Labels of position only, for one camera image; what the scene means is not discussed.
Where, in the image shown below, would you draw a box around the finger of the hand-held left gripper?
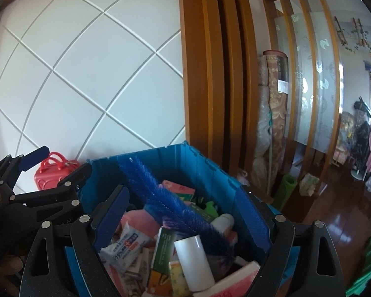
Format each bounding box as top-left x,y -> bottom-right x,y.
0,146 -> 49,198
12,162 -> 93,223

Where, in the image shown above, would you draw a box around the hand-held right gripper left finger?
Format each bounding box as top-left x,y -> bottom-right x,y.
19,185 -> 130,297

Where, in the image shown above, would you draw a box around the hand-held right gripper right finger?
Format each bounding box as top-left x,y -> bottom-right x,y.
240,185 -> 347,297

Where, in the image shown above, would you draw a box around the blue feather brush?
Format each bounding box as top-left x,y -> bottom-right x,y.
119,156 -> 235,260

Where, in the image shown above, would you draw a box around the green and orange box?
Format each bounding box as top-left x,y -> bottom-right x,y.
147,226 -> 177,294

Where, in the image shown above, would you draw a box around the pink tissue pack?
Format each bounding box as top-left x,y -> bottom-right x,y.
204,260 -> 262,297

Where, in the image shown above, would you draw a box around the blue plastic crate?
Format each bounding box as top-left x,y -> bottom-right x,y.
63,142 -> 297,297

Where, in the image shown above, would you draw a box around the small yellow green packet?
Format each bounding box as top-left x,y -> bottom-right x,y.
168,260 -> 192,297

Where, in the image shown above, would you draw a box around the small red bear suitcase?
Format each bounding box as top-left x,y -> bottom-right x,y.
34,151 -> 80,191

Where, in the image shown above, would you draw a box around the white wet wipes packet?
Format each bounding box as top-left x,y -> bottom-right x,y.
99,221 -> 153,270

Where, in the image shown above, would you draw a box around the rolled green mat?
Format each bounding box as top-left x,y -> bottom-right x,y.
272,175 -> 298,211

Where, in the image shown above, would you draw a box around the green plastic item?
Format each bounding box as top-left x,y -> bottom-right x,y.
201,200 -> 218,220

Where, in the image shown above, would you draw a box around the pale green bundle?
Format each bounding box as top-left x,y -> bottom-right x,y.
299,173 -> 320,196

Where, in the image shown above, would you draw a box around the pink and green packet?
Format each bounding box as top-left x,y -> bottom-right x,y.
161,179 -> 196,201

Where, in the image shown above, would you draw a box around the white cylinder bottle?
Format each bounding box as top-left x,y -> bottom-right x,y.
174,235 -> 215,292

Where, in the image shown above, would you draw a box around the rolled patterned carpet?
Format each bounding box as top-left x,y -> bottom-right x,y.
254,49 -> 289,198

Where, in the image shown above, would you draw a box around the hanging clothes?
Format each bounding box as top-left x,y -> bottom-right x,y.
351,96 -> 371,192

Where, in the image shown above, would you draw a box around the hanging vine decoration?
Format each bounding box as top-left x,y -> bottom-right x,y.
334,17 -> 371,53

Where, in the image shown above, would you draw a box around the wooden wall pilaster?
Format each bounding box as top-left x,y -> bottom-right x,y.
178,0 -> 260,177

